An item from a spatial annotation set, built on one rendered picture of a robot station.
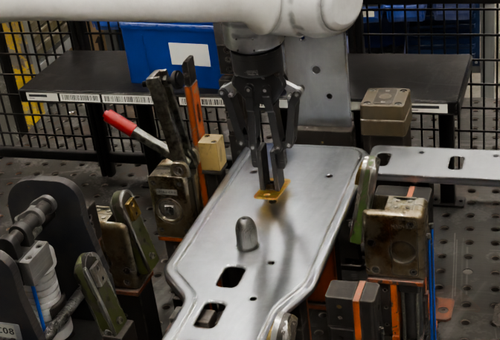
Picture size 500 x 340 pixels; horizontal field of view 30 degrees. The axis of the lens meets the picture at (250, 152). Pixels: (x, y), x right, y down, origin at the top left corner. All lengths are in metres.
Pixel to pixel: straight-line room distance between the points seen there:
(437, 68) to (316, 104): 0.27
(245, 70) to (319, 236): 0.26
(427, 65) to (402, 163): 0.34
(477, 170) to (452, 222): 0.44
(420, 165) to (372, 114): 0.14
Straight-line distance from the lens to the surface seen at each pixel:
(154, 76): 1.43
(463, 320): 1.70
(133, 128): 1.49
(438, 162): 1.55
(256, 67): 1.33
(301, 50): 1.64
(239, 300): 1.26
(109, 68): 2.01
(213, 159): 1.54
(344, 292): 1.27
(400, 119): 1.61
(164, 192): 1.50
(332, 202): 1.45
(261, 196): 1.44
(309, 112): 1.68
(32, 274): 1.14
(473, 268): 1.82
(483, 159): 1.55
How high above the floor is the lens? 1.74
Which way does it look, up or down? 27 degrees down
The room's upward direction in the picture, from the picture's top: 7 degrees counter-clockwise
